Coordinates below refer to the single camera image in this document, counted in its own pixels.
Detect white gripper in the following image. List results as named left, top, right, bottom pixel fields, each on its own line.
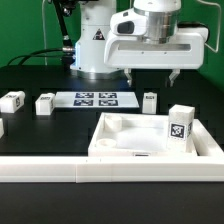
left=104, top=27, right=209, bottom=87

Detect white square tabletop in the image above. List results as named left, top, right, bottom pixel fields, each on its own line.
left=88, top=113, right=197, bottom=157

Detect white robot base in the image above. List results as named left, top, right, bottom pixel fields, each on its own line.
left=70, top=0, right=119, bottom=80

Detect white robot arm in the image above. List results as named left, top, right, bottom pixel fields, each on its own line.
left=104, top=0, right=209, bottom=85

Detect white marker sheet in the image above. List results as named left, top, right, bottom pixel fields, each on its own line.
left=55, top=92, right=139, bottom=108

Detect white U-shaped obstacle fence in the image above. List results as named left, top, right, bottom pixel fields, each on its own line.
left=0, top=121, right=224, bottom=183

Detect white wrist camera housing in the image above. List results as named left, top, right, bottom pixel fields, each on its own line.
left=110, top=9, right=147, bottom=36

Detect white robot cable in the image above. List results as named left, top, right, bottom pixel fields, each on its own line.
left=196, top=0, right=223, bottom=54

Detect black cables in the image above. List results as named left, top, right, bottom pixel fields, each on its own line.
left=7, top=47, right=75, bottom=66

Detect black camera stand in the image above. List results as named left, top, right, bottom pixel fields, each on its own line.
left=48, top=0, right=77, bottom=68

